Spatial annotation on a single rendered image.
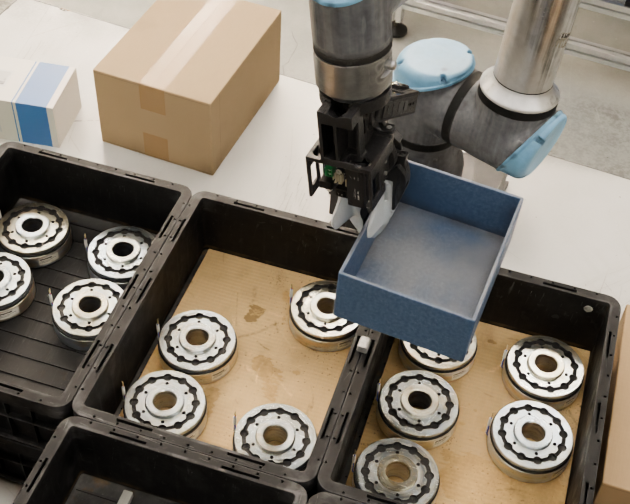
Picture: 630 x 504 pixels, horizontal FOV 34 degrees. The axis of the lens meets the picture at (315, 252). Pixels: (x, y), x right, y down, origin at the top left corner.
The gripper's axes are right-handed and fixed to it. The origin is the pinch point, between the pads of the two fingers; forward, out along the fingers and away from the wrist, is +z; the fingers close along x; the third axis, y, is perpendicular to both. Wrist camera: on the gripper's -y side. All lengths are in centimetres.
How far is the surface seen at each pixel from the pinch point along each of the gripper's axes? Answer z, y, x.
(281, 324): 27.6, -4.1, -16.2
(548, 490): 33.1, 4.5, 24.1
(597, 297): 22.9, -19.6, 23.0
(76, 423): 16.2, 27.0, -25.9
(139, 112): 25, -37, -60
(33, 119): 27, -31, -78
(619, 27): 112, -229, -11
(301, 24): 100, -180, -103
